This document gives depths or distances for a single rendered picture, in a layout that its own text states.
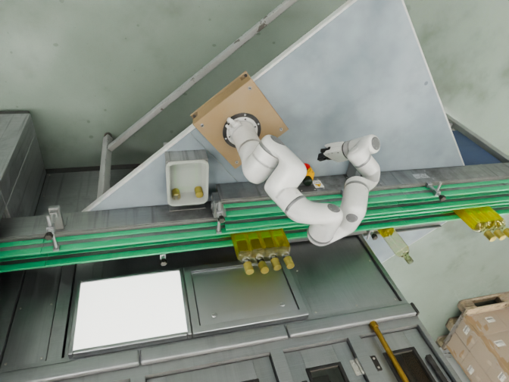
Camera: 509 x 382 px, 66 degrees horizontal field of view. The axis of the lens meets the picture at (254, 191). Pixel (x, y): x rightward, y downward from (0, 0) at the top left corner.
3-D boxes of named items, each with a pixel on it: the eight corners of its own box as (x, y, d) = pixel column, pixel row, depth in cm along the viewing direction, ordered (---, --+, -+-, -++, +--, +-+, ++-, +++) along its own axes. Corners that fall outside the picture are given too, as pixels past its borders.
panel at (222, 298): (78, 285, 165) (68, 359, 138) (76, 280, 163) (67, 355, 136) (282, 258, 187) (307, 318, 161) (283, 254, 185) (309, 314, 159)
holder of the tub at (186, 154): (167, 203, 180) (168, 214, 174) (164, 151, 164) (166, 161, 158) (204, 200, 184) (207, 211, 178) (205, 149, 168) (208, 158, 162)
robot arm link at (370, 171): (338, 187, 139) (346, 150, 152) (360, 210, 143) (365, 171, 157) (359, 179, 133) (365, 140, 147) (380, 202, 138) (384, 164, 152)
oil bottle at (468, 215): (449, 208, 212) (485, 244, 190) (453, 199, 208) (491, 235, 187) (457, 207, 213) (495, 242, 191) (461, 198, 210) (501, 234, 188)
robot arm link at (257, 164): (232, 158, 145) (242, 182, 133) (251, 128, 140) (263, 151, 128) (253, 167, 150) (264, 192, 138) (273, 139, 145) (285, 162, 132)
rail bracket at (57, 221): (56, 221, 167) (48, 259, 149) (47, 189, 157) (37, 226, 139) (68, 220, 168) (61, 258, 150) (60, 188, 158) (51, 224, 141)
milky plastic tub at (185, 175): (166, 195, 176) (167, 207, 170) (163, 151, 163) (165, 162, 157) (204, 192, 181) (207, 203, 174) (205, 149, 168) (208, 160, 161)
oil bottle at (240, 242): (229, 231, 182) (238, 265, 165) (229, 222, 178) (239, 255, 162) (241, 230, 183) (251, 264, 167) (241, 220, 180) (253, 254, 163)
